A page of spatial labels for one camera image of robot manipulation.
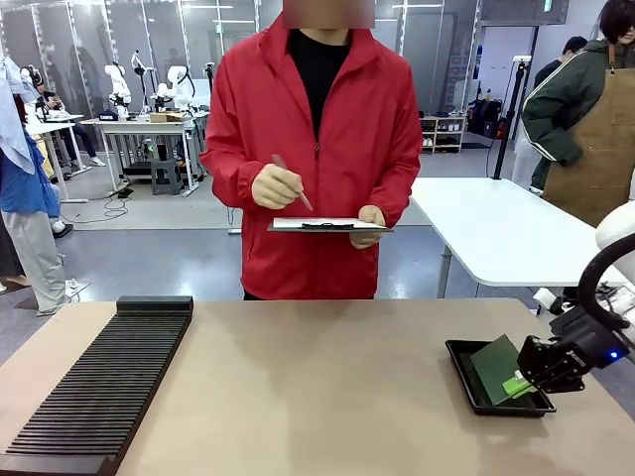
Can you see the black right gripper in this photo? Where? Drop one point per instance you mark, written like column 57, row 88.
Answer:
column 578, row 359

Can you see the green PCB board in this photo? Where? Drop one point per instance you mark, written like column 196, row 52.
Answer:
column 491, row 372

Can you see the grey clipboard with black clip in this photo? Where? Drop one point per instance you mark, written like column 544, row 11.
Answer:
column 322, row 229

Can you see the red pen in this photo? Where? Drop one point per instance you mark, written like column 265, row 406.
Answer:
column 297, row 193

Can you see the person's left forearm red sleeve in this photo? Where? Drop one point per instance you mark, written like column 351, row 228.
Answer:
column 402, row 193

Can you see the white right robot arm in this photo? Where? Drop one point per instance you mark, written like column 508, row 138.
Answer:
column 620, row 233

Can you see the person's right forearm red sleeve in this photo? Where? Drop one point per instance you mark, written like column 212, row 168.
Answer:
column 233, row 183

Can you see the black slotted PCB rack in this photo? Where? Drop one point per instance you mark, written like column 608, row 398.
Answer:
column 99, row 387

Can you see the person's left hand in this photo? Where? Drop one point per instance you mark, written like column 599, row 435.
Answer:
column 373, row 215

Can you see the person's right hand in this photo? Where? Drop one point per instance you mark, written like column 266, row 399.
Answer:
column 275, row 188

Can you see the black plastic tray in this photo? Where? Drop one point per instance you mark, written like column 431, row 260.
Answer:
column 461, row 369

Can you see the white side table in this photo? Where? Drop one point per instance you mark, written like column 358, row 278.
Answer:
column 496, row 233

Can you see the person in brown apron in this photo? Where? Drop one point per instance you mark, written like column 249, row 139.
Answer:
column 590, row 139

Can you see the wooden shoe shelf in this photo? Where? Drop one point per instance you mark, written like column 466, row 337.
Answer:
column 444, row 134

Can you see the white paper sheet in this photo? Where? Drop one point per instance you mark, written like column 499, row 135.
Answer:
column 317, row 221

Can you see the black bags pile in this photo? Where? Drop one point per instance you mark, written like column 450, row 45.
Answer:
column 486, row 116

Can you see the person in red jacket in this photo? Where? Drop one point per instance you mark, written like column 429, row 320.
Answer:
column 347, row 149

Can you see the dark-haired background person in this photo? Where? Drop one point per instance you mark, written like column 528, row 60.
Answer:
column 573, row 47

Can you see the black step stool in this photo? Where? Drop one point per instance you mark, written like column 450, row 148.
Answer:
column 166, row 176

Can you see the brown cardboard box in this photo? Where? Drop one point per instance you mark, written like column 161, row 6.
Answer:
column 166, row 117

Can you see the large white background robot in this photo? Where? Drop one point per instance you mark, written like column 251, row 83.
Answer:
column 176, row 86

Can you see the long background workbench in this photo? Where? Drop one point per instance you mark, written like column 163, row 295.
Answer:
column 134, row 124

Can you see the slim white background robot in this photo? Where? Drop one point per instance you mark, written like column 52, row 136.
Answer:
column 139, row 74

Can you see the dark blue cap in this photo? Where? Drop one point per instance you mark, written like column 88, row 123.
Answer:
column 107, row 116

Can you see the small white background robot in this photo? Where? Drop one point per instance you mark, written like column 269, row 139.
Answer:
column 118, row 84

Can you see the white background desk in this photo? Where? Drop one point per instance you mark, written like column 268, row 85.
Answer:
column 54, row 124

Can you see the person in blue shirt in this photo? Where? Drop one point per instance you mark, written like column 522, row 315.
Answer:
column 25, row 188

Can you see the seated person with headphones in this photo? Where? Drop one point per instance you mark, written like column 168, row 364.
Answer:
column 54, row 106

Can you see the black pole camera stand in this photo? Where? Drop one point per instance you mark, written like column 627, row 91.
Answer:
column 510, row 114

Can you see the black background tripod camera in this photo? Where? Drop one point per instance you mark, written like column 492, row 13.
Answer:
column 210, row 74

